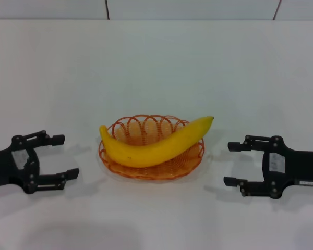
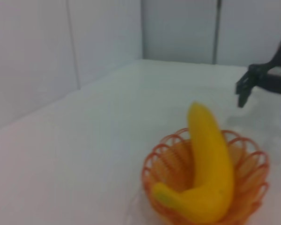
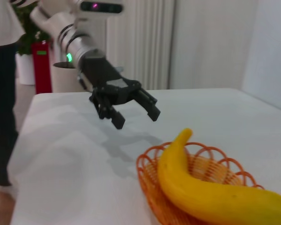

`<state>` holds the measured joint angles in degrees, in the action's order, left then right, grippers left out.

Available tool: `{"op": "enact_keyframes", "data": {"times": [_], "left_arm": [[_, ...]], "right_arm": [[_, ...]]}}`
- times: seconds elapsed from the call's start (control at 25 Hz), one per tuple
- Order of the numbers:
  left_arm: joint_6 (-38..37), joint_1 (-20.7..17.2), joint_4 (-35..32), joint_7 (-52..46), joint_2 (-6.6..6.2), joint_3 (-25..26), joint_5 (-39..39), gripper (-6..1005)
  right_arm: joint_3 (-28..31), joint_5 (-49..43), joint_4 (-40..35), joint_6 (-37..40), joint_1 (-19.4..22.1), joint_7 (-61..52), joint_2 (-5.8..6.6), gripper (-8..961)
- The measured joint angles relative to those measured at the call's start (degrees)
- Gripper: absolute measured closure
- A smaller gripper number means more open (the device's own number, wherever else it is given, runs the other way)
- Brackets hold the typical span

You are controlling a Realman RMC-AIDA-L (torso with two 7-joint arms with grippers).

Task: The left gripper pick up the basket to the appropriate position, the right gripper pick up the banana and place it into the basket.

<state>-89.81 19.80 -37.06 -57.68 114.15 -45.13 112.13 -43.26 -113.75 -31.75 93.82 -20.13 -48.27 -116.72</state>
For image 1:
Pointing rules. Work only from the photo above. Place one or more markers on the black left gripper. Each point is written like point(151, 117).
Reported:
point(2, 169)

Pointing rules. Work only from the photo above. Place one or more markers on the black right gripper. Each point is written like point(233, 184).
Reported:
point(300, 166)

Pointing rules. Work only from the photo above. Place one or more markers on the yellow banana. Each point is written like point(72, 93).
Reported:
point(151, 153)

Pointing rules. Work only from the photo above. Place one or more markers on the orange woven plastic basket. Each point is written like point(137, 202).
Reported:
point(151, 173)

